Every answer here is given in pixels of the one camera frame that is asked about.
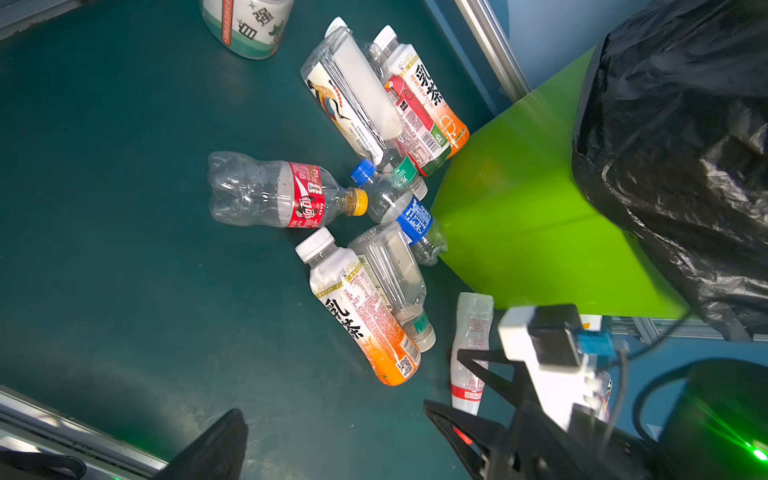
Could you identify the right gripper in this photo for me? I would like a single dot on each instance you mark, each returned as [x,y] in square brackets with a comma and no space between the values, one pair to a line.
[534,446]

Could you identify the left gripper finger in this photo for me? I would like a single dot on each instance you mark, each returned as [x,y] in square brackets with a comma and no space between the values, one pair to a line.
[218,453]

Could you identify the white bottle red cap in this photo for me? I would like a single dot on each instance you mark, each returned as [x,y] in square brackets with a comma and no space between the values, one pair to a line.
[474,319]

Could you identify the clear bottle green neck band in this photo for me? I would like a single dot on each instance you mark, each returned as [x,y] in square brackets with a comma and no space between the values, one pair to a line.
[386,254]

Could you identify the orange label white cap bottle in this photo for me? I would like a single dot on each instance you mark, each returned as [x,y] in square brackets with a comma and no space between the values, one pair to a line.
[342,282]

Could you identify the blue cap clear water bottle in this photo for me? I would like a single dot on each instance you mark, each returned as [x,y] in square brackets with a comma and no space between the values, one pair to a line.
[391,200]

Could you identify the yellow cap red label bottle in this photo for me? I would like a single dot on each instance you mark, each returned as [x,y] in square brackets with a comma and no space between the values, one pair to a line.
[247,192]

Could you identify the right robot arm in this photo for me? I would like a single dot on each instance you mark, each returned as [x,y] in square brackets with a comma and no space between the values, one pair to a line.
[704,420]

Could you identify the green bin with black liner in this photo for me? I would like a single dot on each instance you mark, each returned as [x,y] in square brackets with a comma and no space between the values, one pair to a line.
[633,183]

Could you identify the red green label bottle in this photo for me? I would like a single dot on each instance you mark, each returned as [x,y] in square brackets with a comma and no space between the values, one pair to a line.
[422,138]

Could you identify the white orange milk tea bottle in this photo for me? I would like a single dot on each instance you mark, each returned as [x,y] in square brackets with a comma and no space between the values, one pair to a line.
[393,58]

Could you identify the clear flat white label bottle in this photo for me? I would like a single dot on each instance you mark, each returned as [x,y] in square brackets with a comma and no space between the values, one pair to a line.
[344,84]

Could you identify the rear aluminium crossbar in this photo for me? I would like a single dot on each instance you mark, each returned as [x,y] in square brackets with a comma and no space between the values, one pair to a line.
[494,43]

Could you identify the round tin with printed lid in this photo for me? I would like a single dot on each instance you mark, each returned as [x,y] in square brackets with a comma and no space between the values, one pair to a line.
[252,29]

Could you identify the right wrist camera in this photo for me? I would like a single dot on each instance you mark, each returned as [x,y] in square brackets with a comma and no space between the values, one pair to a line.
[546,339]

